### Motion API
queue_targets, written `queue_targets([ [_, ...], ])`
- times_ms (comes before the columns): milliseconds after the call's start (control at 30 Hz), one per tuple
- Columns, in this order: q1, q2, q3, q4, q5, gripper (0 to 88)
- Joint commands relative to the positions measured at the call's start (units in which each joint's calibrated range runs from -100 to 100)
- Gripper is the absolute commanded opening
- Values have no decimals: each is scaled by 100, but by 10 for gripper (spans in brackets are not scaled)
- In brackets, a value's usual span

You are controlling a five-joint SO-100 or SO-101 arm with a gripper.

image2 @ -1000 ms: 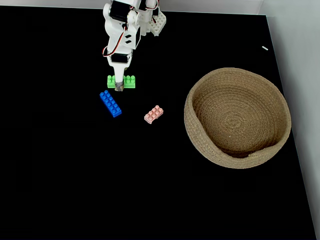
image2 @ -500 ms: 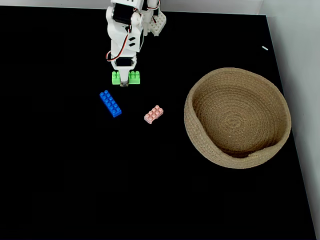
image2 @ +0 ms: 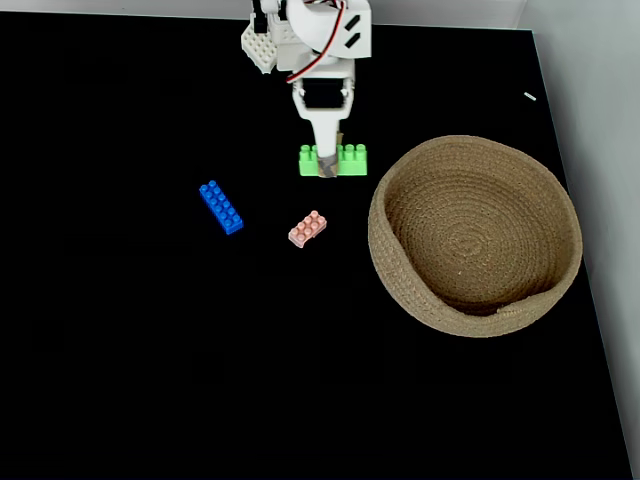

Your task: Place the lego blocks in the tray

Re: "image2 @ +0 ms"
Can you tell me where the green lego block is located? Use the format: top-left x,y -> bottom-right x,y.
298,143 -> 369,178

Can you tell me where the pink lego block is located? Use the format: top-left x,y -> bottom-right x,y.
287,210 -> 329,250

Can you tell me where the blue lego block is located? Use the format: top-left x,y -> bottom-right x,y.
198,179 -> 245,236

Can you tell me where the red white servo cable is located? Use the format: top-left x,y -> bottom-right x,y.
285,0 -> 348,85

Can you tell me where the woven rope basket tray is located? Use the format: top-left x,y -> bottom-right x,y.
367,134 -> 584,339

